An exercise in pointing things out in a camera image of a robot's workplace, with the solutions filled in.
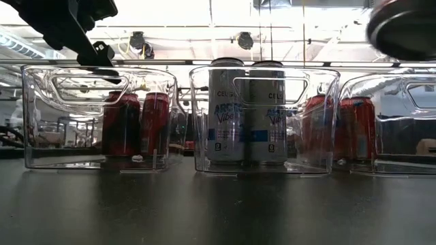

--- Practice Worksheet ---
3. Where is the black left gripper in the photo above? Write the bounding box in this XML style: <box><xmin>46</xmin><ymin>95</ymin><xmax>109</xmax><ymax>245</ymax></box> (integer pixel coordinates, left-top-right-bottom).
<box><xmin>0</xmin><ymin>0</ymin><xmax>123</xmax><ymax>85</ymax></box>

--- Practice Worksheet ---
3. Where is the red Coca-Cola can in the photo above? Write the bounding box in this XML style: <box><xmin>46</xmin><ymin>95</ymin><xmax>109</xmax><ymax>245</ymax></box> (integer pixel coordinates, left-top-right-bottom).
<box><xmin>101</xmin><ymin>90</ymin><xmax>141</xmax><ymax>158</ymax></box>
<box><xmin>139</xmin><ymin>91</ymin><xmax>170</xmax><ymax>159</ymax></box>
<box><xmin>366</xmin><ymin>0</ymin><xmax>436</xmax><ymax>63</ymax></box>

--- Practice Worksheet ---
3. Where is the clear plastic bin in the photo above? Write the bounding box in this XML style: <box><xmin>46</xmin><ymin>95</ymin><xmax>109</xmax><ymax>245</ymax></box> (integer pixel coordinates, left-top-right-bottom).
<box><xmin>188</xmin><ymin>65</ymin><xmax>341</xmax><ymax>178</ymax></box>
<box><xmin>20</xmin><ymin>64</ymin><xmax>189</xmax><ymax>173</ymax></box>
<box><xmin>335</xmin><ymin>71</ymin><xmax>436</xmax><ymax>177</ymax></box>

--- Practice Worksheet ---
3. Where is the silver Celsius can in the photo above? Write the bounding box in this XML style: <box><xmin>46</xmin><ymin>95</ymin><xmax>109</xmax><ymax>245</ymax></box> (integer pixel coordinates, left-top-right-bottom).
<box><xmin>206</xmin><ymin>56</ymin><xmax>247</xmax><ymax>166</ymax></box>
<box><xmin>245</xmin><ymin>60</ymin><xmax>290</xmax><ymax>166</ymax></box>

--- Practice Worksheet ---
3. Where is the black ceiling dome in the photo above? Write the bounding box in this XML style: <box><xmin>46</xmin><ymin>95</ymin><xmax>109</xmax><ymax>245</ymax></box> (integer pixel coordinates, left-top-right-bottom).
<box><xmin>237</xmin><ymin>31</ymin><xmax>255</xmax><ymax>51</ymax></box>
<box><xmin>129</xmin><ymin>31</ymin><xmax>146</xmax><ymax>49</ymax></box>

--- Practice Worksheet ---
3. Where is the black hanging device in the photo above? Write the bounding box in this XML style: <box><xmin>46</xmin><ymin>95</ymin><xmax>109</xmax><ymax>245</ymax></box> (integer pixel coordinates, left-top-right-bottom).
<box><xmin>141</xmin><ymin>42</ymin><xmax>155</xmax><ymax>61</ymax></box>

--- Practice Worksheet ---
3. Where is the background workbench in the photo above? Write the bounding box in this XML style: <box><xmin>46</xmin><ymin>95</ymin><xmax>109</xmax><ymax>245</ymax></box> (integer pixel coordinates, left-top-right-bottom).
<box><xmin>32</xmin><ymin>115</ymin><xmax>103</xmax><ymax>150</ymax></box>

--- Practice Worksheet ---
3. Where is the black table mat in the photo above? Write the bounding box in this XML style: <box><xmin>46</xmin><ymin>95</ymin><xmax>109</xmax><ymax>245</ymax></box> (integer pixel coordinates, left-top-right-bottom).
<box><xmin>0</xmin><ymin>149</ymin><xmax>436</xmax><ymax>245</ymax></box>

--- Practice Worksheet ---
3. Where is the black metal table frame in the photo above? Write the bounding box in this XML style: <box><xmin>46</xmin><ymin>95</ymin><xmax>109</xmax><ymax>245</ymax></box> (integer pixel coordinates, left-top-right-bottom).
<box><xmin>0</xmin><ymin>59</ymin><xmax>436</xmax><ymax>68</ymax></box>

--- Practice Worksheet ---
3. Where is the black curved hose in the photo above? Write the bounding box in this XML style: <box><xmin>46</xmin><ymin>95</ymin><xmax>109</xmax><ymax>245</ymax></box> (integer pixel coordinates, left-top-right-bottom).
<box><xmin>0</xmin><ymin>125</ymin><xmax>27</xmax><ymax>150</ymax></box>

